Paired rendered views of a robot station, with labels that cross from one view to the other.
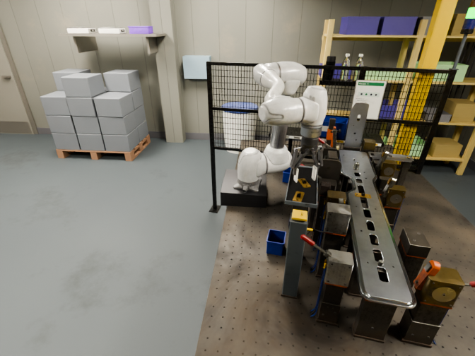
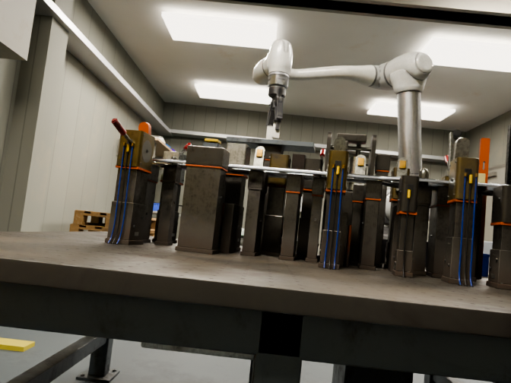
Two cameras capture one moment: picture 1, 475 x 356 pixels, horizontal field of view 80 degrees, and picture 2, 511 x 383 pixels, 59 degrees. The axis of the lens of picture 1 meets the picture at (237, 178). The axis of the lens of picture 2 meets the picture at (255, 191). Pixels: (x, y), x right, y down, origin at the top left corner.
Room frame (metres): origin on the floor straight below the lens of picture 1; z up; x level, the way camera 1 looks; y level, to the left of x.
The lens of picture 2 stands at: (1.03, -2.21, 0.79)
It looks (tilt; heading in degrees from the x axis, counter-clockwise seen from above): 5 degrees up; 86
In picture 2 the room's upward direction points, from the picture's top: 6 degrees clockwise
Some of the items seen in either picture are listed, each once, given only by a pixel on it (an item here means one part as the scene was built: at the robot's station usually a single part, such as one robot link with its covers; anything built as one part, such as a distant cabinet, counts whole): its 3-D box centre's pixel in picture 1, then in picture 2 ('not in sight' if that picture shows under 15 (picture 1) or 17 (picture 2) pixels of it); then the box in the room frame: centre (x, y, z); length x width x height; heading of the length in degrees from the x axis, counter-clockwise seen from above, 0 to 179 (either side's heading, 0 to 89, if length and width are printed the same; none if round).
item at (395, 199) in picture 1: (391, 213); (334, 210); (1.35, -0.90, 0.87); 0.12 x 0.07 x 0.35; 76
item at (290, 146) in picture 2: (302, 184); (271, 144); (1.19, -0.32, 1.16); 0.37 x 0.14 x 0.02; 166
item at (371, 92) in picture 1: (367, 99); not in sight; (2.30, -1.04, 1.30); 0.23 x 0.02 x 0.31; 76
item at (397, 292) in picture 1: (364, 198); (313, 175); (1.32, -0.70, 1.00); 1.38 x 0.22 x 0.02; 166
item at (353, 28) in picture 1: (395, 97); not in sight; (3.82, -2.10, 0.97); 2.12 x 0.57 x 1.94; 85
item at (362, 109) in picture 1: (356, 126); not in sight; (2.04, -0.89, 1.17); 0.12 x 0.01 x 0.34; 76
